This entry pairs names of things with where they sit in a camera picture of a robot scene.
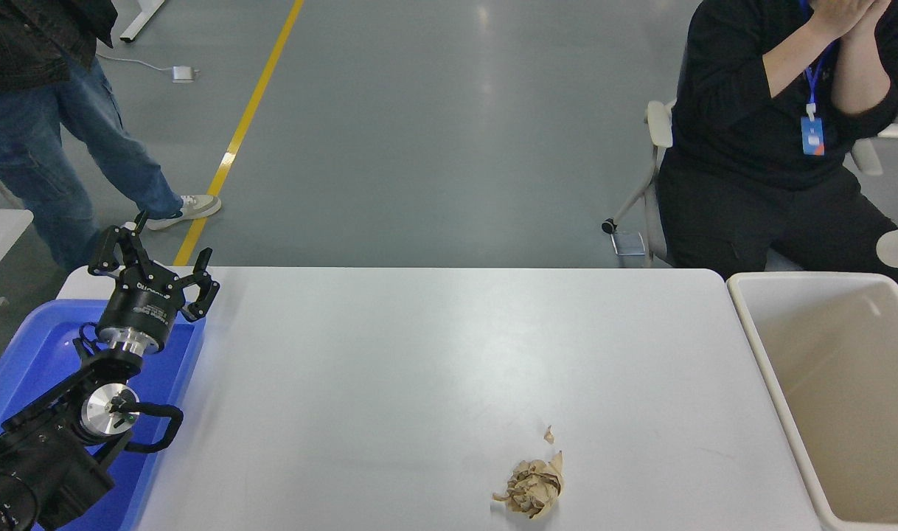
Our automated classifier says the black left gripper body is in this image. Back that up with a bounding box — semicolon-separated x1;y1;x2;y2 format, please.
97;267;181;348

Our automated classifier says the tan paper ball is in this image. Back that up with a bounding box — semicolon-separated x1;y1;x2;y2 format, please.
492;451;565;520

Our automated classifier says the person's right hand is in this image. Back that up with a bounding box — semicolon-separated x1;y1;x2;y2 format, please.
809;0;874;38

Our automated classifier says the person's left hand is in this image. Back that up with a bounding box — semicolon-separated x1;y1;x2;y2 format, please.
851;0;892;41

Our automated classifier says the blue plastic tray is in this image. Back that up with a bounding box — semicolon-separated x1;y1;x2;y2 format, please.
0;298;207;531

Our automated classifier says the person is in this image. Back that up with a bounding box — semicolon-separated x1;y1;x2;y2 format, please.
0;0;222;274
655;0;898;310

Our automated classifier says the white metal stand leg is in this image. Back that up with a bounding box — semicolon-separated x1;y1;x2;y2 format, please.
119;0;168;43

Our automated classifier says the white office chair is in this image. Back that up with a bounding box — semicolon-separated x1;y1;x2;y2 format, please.
602;100;898;268

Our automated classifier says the large pale plastic bin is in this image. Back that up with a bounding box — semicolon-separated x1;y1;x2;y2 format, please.
726;271;898;531

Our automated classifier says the white floor cable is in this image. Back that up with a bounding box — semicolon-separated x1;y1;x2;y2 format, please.
95;53;175;74

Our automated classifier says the blue lanyard name badge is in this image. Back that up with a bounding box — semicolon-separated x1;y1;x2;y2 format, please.
801;44;837;157

